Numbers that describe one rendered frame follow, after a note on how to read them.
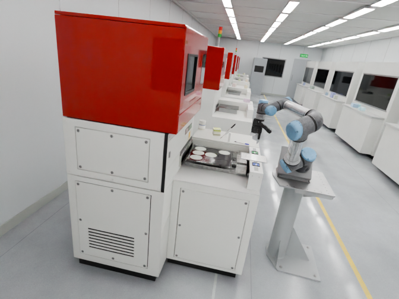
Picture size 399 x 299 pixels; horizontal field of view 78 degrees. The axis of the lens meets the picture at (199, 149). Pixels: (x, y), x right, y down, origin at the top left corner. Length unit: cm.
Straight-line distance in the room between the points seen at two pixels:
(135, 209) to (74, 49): 105
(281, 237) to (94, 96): 189
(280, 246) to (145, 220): 129
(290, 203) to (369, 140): 439
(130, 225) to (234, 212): 74
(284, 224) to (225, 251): 60
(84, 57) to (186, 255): 161
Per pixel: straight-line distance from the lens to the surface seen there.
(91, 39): 162
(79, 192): 195
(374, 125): 640
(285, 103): 195
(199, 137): 231
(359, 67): 834
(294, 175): 216
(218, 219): 193
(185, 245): 213
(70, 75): 170
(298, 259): 269
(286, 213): 233
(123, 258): 213
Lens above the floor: 168
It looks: 21 degrees down
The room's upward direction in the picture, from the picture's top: 7 degrees clockwise
